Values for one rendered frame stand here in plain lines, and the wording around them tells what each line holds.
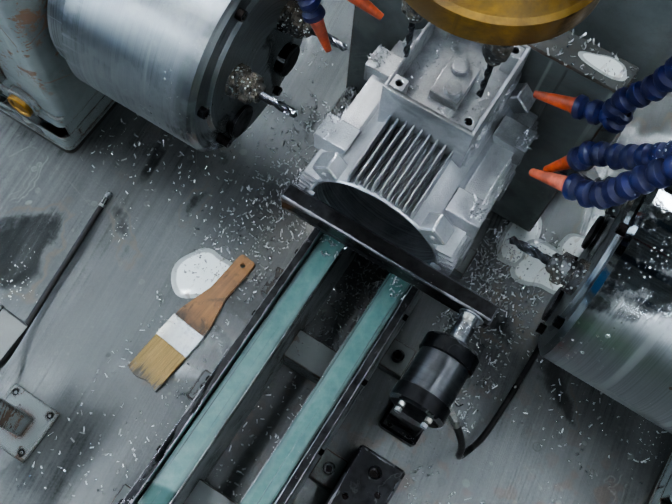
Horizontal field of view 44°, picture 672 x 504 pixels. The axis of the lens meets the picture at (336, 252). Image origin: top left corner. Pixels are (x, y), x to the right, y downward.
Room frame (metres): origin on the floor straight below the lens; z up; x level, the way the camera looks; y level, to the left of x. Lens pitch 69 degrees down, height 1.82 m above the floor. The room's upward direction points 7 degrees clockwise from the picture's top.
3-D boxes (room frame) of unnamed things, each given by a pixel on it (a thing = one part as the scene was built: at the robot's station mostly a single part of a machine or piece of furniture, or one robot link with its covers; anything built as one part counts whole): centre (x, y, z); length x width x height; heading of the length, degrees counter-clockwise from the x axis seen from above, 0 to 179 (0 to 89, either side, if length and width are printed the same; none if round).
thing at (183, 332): (0.28, 0.16, 0.80); 0.21 x 0.05 x 0.01; 148
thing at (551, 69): (0.58, -0.14, 0.97); 0.30 x 0.11 x 0.34; 65
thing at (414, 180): (0.44, -0.08, 1.01); 0.20 x 0.19 x 0.19; 155
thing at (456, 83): (0.47, -0.09, 1.11); 0.12 x 0.11 x 0.07; 155
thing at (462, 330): (0.23, -0.13, 1.01); 0.08 x 0.02 x 0.02; 155
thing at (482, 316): (0.32, -0.05, 1.01); 0.26 x 0.04 x 0.03; 65
